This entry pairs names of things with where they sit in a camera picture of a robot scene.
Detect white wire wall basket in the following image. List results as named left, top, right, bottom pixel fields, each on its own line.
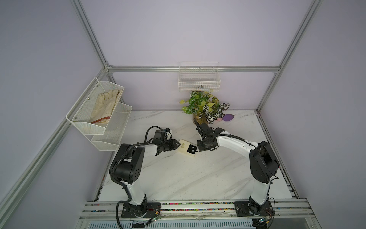
left=178, top=62, right=221, bottom=93

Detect potted green plant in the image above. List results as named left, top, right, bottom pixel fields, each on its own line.
left=179, top=91, right=231, bottom=124

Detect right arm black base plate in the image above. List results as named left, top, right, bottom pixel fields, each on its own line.
left=234, top=199, right=274, bottom=217

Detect white mesh two-tier shelf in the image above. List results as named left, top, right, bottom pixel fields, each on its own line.
left=66, top=78, right=132, bottom=151

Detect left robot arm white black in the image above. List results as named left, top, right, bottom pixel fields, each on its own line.
left=109, top=126, right=181, bottom=206

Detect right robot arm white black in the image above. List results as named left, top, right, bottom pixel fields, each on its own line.
left=193, top=120, right=279, bottom=207

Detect cream work gloves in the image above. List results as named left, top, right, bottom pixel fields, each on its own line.
left=89, top=90, right=123, bottom=126

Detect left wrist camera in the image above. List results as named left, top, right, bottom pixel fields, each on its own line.
left=154, top=128, right=172, bottom=141

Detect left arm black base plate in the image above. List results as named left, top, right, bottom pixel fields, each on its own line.
left=120, top=202, right=161, bottom=219

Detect purple egg-shaped sponge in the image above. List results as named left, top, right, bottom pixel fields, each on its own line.
left=222, top=114, right=235, bottom=122

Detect aluminium front rail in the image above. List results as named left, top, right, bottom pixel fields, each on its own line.
left=79, top=198, right=315, bottom=221

